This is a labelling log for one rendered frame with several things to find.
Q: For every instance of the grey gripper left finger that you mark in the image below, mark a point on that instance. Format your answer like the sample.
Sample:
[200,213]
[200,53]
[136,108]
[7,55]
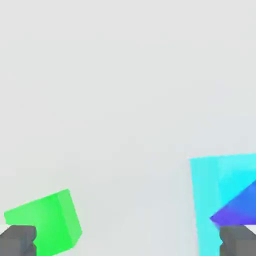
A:
[17,241]

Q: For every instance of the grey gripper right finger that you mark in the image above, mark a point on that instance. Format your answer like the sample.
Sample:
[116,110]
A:
[238,242]

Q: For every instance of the small green cube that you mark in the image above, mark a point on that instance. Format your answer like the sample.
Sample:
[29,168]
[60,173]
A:
[52,222]

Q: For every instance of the small blue cube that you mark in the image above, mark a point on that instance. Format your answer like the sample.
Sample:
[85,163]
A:
[240,210]

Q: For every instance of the large cyan box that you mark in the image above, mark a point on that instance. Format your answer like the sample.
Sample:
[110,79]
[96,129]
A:
[208,184]

